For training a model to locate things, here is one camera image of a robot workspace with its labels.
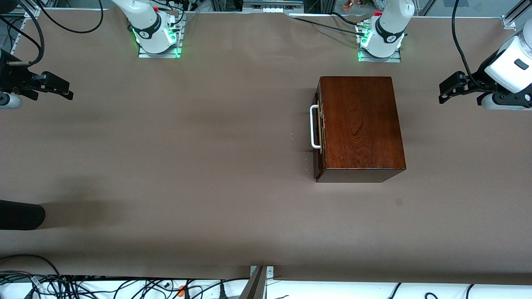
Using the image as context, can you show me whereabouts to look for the black base cable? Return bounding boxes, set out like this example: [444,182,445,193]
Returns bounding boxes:
[289,16,366,36]
[330,12,366,27]

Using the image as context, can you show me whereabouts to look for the brown table cover sheet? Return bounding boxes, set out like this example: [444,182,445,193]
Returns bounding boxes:
[0,8,532,285]

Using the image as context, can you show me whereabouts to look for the dark brown wooden cabinet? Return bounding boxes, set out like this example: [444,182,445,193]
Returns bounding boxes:
[314,76,406,183]

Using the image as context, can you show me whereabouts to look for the silver corner bracket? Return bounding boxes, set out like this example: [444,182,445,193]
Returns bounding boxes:
[249,266,275,299]

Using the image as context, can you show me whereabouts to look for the tangled black cables bundle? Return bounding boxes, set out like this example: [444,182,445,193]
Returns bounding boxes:
[0,270,187,299]

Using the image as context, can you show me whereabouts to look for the white power strip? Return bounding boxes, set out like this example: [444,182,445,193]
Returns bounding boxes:
[242,0,305,13]

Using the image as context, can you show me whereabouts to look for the light wood drawer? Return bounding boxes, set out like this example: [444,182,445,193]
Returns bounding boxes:
[315,89,325,177]

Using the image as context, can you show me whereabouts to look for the black cylindrical object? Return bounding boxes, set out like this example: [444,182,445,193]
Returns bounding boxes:
[0,199,46,230]

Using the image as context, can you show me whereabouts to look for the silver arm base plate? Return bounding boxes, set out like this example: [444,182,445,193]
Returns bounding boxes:
[357,23,402,63]
[138,12,184,59]

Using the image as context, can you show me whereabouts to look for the dark metal post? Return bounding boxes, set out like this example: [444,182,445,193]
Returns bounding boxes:
[239,267,267,299]

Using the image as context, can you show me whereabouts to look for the white metal drawer handle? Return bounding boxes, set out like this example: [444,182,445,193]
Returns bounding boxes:
[310,105,323,149]

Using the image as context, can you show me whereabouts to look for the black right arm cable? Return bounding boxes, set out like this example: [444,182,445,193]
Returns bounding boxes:
[0,0,104,67]

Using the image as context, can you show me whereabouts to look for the aluminium frame rail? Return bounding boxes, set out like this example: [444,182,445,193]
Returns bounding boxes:
[0,5,42,54]
[501,0,532,29]

